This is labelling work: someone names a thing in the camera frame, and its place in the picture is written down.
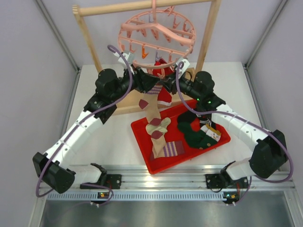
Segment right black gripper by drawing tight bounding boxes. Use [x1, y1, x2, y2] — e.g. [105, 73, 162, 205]
[159, 72, 202, 102]

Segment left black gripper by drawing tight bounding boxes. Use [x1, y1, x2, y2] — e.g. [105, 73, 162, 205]
[109, 64, 160, 101]

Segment pink round clip hanger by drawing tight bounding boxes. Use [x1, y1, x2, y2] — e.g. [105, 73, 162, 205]
[118, 0, 196, 70]

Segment beige purple striped sock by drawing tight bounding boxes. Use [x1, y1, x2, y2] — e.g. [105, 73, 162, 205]
[139, 85, 162, 126]

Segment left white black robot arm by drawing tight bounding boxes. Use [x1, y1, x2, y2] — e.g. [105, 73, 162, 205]
[33, 66, 160, 197]

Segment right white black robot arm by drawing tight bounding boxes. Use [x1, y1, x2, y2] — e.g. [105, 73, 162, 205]
[161, 71, 290, 188]

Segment red sock on hanger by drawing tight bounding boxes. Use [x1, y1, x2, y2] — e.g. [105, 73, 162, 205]
[152, 57, 174, 106]

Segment wooden hanger rack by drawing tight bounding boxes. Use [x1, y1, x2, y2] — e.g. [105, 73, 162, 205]
[72, 0, 223, 116]

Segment purple clip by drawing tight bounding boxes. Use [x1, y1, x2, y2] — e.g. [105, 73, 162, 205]
[155, 52, 163, 63]

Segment black white striped sock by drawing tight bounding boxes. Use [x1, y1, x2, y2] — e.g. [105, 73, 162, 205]
[196, 114, 216, 131]

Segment red plastic tray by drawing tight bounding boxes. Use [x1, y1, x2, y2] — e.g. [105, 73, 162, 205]
[131, 104, 231, 175]

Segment cream yellow sock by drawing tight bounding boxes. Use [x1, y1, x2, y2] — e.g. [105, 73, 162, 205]
[145, 117, 171, 135]

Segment dark green sock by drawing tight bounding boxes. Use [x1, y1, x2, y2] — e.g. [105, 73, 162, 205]
[177, 111, 218, 149]

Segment white patterned sock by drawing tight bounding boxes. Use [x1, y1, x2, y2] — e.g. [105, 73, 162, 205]
[201, 124, 221, 142]

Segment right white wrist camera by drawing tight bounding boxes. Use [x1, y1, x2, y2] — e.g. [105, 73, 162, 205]
[175, 57, 190, 75]

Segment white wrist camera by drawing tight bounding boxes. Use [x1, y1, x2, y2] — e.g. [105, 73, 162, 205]
[175, 57, 190, 75]
[114, 51, 135, 67]

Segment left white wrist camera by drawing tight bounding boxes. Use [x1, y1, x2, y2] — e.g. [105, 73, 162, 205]
[114, 51, 135, 67]

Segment aluminium mounting rail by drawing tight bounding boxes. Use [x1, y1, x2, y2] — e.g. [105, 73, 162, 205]
[46, 166, 295, 205]

